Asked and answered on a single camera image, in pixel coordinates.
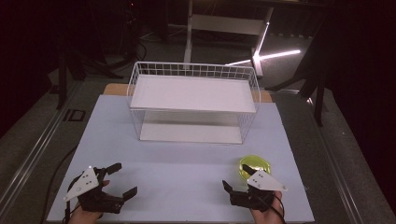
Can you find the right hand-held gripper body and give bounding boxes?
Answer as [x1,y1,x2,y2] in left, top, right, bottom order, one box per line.
[229,169,289,213]

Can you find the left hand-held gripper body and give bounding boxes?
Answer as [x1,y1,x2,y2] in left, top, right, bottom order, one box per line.
[63,165,125,215]

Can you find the yellow-green plastic bowl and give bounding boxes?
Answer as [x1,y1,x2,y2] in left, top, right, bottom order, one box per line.
[238,154,272,182]

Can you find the white wire shelf rack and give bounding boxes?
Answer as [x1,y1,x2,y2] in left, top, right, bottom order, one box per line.
[126,61,262,146]

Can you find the person's left hand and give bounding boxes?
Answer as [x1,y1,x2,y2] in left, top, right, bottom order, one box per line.
[67,179,111,224]

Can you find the person's right hand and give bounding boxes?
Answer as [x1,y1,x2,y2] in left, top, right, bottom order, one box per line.
[249,189,284,224]

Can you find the pale blue table mat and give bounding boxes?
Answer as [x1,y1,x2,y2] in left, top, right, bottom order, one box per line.
[46,94,316,224]

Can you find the black tripod stand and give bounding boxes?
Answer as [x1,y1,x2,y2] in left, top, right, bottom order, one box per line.
[264,46,329,128]

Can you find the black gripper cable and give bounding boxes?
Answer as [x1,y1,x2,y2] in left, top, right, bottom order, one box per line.
[257,189,288,224]
[63,201,79,224]

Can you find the metal floor rail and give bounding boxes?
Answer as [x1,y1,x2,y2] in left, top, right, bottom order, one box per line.
[0,79,84,214]

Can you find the white metal stand frame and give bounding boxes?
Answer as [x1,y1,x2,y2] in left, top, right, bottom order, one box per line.
[182,0,276,78]

